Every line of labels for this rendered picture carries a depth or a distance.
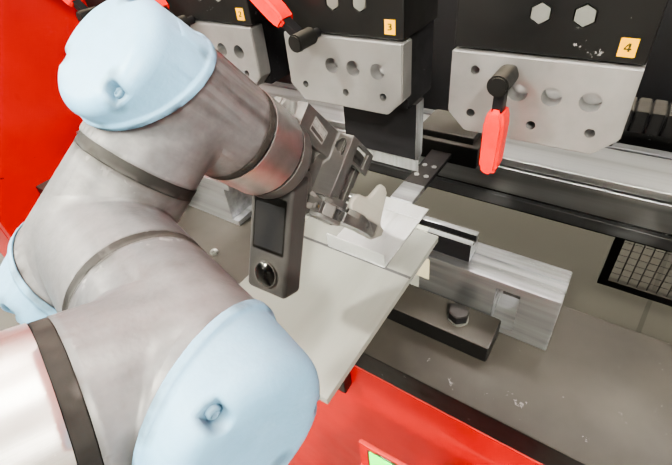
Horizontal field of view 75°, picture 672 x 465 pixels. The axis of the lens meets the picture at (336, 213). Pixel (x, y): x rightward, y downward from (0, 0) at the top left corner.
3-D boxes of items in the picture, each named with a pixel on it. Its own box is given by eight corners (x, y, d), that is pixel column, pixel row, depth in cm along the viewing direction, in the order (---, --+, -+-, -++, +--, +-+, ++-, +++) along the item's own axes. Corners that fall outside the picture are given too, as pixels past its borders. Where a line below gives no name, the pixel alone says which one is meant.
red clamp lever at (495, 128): (474, 175, 41) (487, 75, 35) (488, 155, 44) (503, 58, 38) (493, 180, 40) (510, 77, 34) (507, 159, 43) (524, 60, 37)
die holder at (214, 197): (92, 166, 107) (75, 131, 101) (113, 154, 111) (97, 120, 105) (239, 226, 83) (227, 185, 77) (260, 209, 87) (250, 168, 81)
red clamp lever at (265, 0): (235, -28, 43) (304, 44, 44) (262, -36, 46) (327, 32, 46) (230, -13, 45) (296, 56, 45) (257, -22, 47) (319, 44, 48)
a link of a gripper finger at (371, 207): (413, 201, 51) (370, 172, 44) (395, 249, 51) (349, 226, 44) (392, 196, 53) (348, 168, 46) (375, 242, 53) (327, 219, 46)
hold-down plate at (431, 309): (301, 280, 71) (298, 267, 69) (320, 259, 74) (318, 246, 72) (485, 363, 56) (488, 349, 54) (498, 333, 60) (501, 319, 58)
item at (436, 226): (341, 218, 67) (340, 203, 65) (352, 207, 69) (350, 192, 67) (468, 262, 57) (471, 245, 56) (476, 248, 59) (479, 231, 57)
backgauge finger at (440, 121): (366, 199, 68) (364, 172, 65) (434, 127, 84) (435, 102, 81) (438, 221, 62) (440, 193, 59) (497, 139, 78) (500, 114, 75)
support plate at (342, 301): (200, 328, 50) (197, 322, 50) (327, 204, 67) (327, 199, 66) (327, 405, 42) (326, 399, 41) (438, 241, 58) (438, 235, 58)
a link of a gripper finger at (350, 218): (388, 227, 46) (338, 201, 40) (383, 241, 46) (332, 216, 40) (355, 218, 49) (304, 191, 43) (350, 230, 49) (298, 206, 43)
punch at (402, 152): (347, 158, 60) (342, 92, 54) (355, 151, 61) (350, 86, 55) (414, 175, 55) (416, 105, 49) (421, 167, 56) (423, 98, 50)
